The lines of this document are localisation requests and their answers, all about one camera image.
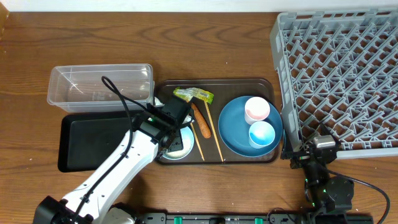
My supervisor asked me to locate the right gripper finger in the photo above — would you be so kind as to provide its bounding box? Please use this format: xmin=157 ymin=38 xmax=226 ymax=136
xmin=283 ymin=130 xmax=294 ymax=152
xmin=318 ymin=123 xmax=332 ymax=136

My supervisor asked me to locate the pile of white rice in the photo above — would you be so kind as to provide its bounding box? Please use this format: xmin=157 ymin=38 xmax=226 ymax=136
xmin=165 ymin=150 xmax=190 ymax=159

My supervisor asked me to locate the light blue bowl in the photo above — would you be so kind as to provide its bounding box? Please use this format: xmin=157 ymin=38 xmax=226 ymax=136
xmin=163 ymin=127 xmax=195 ymax=160

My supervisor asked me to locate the orange carrot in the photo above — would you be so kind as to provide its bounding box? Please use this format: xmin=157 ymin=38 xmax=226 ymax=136
xmin=191 ymin=103 xmax=211 ymax=139

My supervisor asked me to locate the green snack wrapper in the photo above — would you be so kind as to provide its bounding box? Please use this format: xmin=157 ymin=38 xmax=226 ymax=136
xmin=173 ymin=87 xmax=214 ymax=104

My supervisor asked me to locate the white napkin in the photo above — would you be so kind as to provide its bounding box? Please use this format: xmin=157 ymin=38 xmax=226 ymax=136
xmin=154 ymin=97 xmax=163 ymax=106

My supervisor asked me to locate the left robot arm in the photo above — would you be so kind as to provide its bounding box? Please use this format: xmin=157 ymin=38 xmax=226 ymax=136
xmin=33 ymin=99 xmax=191 ymax=223

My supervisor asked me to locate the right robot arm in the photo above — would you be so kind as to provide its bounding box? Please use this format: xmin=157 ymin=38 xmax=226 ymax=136
xmin=280 ymin=125 xmax=354 ymax=223

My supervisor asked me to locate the grey dishwasher rack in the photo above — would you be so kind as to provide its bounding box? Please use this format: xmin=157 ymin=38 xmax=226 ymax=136
xmin=270 ymin=8 xmax=397 ymax=159

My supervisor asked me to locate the left wooden chopstick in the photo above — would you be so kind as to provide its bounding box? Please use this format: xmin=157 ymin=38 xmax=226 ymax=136
xmin=190 ymin=123 xmax=205 ymax=161

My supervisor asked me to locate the wooden chopstick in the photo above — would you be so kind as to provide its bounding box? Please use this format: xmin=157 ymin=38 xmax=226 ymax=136
xmin=204 ymin=101 xmax=224 ymax=162
xmin=190 ymin=123 xmax=205 ymax=161

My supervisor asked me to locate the light blue cup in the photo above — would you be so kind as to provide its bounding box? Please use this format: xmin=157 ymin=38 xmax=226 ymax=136
xmin=249 ymin=121 xmax=275 ymax=149

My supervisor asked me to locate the dark brown serving tray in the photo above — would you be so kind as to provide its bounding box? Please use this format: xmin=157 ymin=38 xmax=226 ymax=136
xmin=154 ymin=78 xmax=279 ymax=166

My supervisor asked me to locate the pink cup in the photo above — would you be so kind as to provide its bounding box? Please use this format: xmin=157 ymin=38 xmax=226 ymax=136
xmin=244 ymin=96 xmax=271 ymax=125

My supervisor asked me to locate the right wooden chopstick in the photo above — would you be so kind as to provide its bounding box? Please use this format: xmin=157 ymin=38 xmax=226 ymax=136
xmin=204 ymin=101 xmax=224 ymax=162

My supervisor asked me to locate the dark blue plate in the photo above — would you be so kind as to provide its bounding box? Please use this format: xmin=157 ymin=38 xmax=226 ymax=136
xmin=218 ymin=96 xmax=284 ymax=157

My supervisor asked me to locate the black plastic tray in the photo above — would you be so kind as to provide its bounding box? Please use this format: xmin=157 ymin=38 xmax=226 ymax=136
xmin=58 ymin=111 xmax=129 ymax=172

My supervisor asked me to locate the clear plastic bin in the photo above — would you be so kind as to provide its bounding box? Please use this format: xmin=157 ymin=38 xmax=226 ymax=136
xmin=47 ymin=63 xmax=154 ymax=113

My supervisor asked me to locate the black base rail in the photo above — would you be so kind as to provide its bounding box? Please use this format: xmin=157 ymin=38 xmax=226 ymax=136
xmin=135 ymin=212 xmax=374 ymax=224

